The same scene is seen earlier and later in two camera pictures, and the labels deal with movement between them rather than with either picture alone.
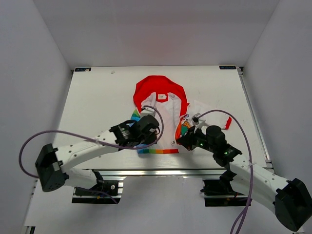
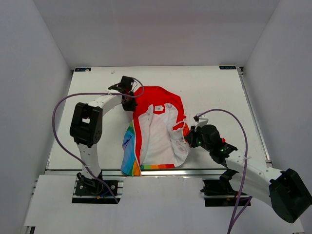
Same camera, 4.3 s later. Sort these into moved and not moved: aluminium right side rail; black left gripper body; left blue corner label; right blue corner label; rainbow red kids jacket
Moved: rainbow red kids jacket; black left gripper body
Not moved: right blue corner label; aluminium right side rail; left blue corner label
